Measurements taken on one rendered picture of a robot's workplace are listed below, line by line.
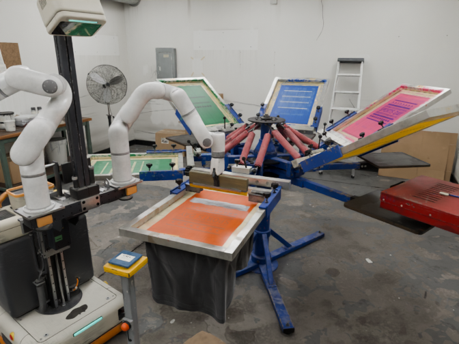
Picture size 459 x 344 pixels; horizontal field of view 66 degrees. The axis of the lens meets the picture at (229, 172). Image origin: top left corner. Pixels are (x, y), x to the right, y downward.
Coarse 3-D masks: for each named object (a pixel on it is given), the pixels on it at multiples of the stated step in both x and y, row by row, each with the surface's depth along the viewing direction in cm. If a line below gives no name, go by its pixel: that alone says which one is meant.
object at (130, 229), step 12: (180, 192) 212; (156, 204) 195; (168, 204) 200; (144, 216) 180; (252, 216) 181; (120, 228) 167; (132, 228) 168; (252, 228) 170; (144, 240) 163; (156, 240) 160; (168, 240) 158; (180, 240) 157; (192, 240) 157; (240, 240) 157; (192, 252) 154; (204, 252) 152; (216, 252) 149; (228, 252) 148
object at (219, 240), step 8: (224, 200) 210; (232, 200) 210; (240, 200) 210; (216, 208) 198; (224, 208) 198; (240, 216) 188; (232, 224) 180; (240, 224) 180; (192, 232) 171; (200, 232) 171; (224, 232) 172; (232, 232) 172; (200, 240) 164; (208, 240) 164; (216, 240) 164; (224, 240) 164
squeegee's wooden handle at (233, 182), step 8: (192, 176) 203; (200, 176) 201; (208, 176) 199; (224, 176) 196; (232, 176) 195; (208, 184) 200; (224, 184) 197; (232, 184) 195; (240, 184) 193; (248, 184) 194
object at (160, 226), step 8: (200, 192) 221; (208, 192) 221; (216, 192) 221; (216, 200) 210; (176, 208) 198; (184, 208) 198; (168, 216) 188; (160, 224) 180; (160, 232) 171; (168, 232) 171; (176, 232) 171; (184, 232) 171
